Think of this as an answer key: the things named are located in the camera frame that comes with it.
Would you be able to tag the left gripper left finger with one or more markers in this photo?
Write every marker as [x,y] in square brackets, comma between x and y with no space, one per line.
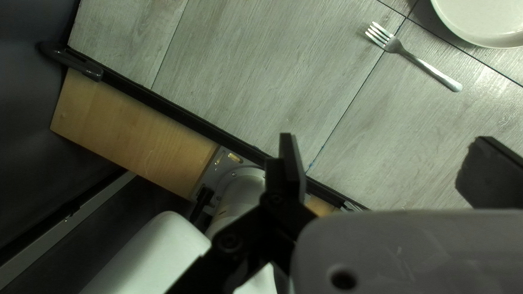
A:
[282,196]

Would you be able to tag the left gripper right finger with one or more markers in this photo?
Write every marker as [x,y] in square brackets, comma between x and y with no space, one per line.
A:
[494,179]

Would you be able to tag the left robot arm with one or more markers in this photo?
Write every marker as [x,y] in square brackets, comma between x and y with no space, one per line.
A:
[163,253]

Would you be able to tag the metal fork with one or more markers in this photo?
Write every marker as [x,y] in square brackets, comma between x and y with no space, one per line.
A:
[391,42]

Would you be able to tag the pale round plate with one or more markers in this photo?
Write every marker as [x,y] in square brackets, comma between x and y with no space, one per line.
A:
[482,20]

